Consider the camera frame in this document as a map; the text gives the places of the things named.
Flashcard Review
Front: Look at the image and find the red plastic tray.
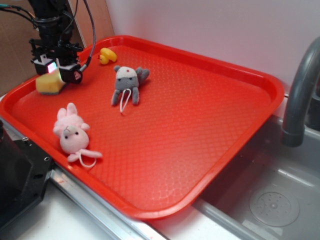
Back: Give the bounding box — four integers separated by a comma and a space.
0, 36, 284, 220

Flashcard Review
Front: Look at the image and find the grey braided cable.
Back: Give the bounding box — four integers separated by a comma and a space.
79, 0, 98, 73

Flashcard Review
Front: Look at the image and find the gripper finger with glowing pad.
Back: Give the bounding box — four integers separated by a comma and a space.
31, 54, 56, 76
58, 64, 83, 84

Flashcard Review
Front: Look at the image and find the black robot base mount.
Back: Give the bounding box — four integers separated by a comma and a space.
0, 122, 53, 231

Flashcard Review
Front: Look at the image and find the pink plush bunny toy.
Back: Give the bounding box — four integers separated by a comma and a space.
53, 102, 103, 169

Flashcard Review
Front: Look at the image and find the grey toy sink basin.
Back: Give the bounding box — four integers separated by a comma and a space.
149, 117, 320, 240

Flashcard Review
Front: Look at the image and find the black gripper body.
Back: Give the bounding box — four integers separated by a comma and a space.
29, 38, 83, 66

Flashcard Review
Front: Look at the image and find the grey sink faucet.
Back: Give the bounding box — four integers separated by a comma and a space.
281, 37, 320, 147

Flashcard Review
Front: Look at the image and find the yellow green sponge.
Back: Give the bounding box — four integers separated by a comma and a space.
35, 73, 66, 95

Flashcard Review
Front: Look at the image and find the yellow rubber duck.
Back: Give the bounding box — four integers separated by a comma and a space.
99, 47, 118, 65

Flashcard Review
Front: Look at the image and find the grey plush mouse toy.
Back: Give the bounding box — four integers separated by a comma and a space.
111, 65, 150, 113

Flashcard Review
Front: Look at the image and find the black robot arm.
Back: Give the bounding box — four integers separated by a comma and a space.
29, 0, 83, 84

